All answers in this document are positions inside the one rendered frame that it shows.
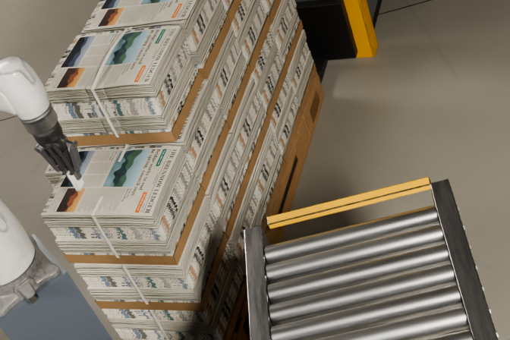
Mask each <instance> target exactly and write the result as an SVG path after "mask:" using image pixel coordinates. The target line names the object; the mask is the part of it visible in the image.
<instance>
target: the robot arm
mask: <svg viewBox="0 0 510 340"><path fill-rule="evenodd" d="M0 112H7V113H9V114H12V115H17V116H18V118H19V119H20V121H21V122H22V124H23V126H24V127H25V128H26V130H27V132H28V133H29V134H32V135H33V136H34V138H35V140H36V142H37V143H38V144H37V145H36V147H35V148H34V149H35V151H37V152H38V153H39V154H41V156H42V157H43V158H44V159H45V160H46V161H47V162H48V163H49V164H50V165H51V167H53V168H54V170H56V171H57V172H62V173H64V174H65V175H66V177H67V179H68V180H69V181H71V183H72V184H73V186H74V188H75V189H76V191H81V190H82V188H83V186H84V185H85V184H84V182H83V180H82V178H81V177H82V175H81V173H80V172H79V170H80V167H81V166H82V162H81V160H80V155H79V152H78V149H77V141H76V140H74V141H73V142H72V141H69V140H68V139H67V137H66V136H65V135H64V134H63V131H62V128H61V125H60V124H59V123H58V115H57V113H56V112H55V110H54V108H53V107H52V104H51V102H50V101H49V99H48V96H47V92H46V88H45V87H44V85H43V82H42V81H41V80H40V78H39V76H38V75H37V73H36V72H35V71H34V70H33V68H32V67H31V66H30V65H29V64H28V63H27V62H26V61H25V60H24V59H22V58H21V57H19V56H8V57H6V58H3V59H2V60H0ZM68 150H70V152H69V151H68ZM57 165H58V166H57ZM60 272H61V270H60V269H59V267H58V266H57V265H56V264H54V263H52V262H50V260H49V259H48V258H47V257H46V256H45V254H44V253H43V252H42V251H41V250H40V249H39V248H38V247H37V246H36V241H35V239H34V238H33V237H32V236H28V234H27V233H26V231H25V230H24V227H23V226H22V224H21V223H20V222H19V220H18V219H17V217H16V216H15V215H14V214H13V212H12V211H11V210H10V209H9V208H8V206H7V205H6V204H5V203H4V202H3V201H2V200H0V317H3V316H4V315H6V314H7V313H8V311H9V310H10V309H11V308H12V307H14V306H15V305H16V304H18V303H19V302H21V301H22V300H23V299H24V298H25V299H26V300H27V301H29V302H30V303H31V304H35V303H36V302H37V301H38V300H39V296H38V294H37V293H36V289H38V288H39V287H40V286H42V285H43V284H45V283H46V282H47V281H49V280H51V279H53V278H55V277H57V276H58V275H59V274H60Z"/></svg>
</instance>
